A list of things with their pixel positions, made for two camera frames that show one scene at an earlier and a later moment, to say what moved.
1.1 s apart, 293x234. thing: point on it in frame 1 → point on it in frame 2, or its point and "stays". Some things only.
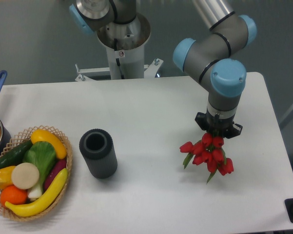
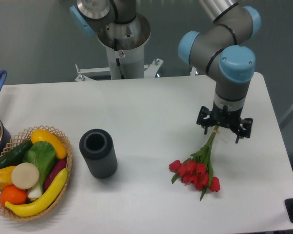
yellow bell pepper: (2, 177) stays
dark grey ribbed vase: (98, 147) stays
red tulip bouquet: (208, 150) → (197, 171)
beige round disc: (25, 175) stays
